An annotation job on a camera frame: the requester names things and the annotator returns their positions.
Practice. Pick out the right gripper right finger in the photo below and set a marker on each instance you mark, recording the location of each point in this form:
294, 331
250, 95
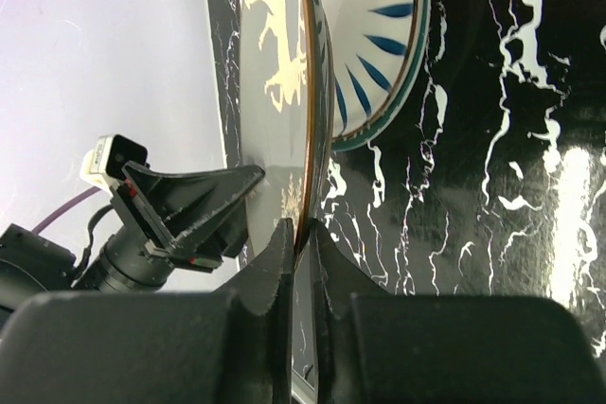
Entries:
375, 347

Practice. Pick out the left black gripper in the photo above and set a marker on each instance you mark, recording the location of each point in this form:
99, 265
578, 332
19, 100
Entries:
189, 221

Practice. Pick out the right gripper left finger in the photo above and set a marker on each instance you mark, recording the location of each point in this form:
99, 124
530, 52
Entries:
231, 345

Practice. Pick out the grey reindeer pattern plate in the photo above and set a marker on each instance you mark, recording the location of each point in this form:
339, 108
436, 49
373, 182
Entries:
287, 101

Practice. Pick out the white blue striped plate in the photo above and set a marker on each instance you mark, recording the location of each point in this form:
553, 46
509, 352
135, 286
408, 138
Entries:
377, 48

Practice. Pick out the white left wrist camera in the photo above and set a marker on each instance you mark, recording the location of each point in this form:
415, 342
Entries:
102, 165

